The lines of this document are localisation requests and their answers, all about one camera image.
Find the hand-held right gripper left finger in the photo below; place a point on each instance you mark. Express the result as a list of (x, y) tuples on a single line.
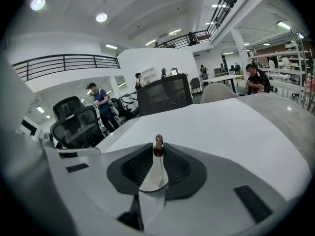
[(93, 178)]

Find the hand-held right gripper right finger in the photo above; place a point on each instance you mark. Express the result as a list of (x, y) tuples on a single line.
[(216, 195)]

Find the black mesh office chair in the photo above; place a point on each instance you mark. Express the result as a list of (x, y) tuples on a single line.
[(67, 107), (78, 129)]

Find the beige shell chair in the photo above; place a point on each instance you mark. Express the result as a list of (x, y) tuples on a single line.
[(217, 93)]

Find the grey stone-look table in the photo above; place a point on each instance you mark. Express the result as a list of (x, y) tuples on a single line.
[(278, 109)]

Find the dark plain chair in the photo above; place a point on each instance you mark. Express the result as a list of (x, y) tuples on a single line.
[(195, 85)]

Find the long black balcony railing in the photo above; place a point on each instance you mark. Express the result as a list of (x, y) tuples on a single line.
[(66, 64)]

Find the white long table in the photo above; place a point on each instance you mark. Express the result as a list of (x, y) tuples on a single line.
[(221, 78)]

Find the white cubby shelf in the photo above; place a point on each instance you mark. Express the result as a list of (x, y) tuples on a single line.
[(148, 74)]

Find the white metal shelving rack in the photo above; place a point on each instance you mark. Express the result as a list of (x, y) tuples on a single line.
[(283, 65)]

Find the short black balcony railing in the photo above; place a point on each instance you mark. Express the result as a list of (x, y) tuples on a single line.
[(184, 39)]

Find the round ceiling light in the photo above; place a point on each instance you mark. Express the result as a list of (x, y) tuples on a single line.
[(101, 17), (37, 2)]

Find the black mezzanine railing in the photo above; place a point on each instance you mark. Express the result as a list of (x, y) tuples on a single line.
[(222, 6)]

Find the round wall mirror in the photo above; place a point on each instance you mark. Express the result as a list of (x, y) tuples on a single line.
[(174, 71)]

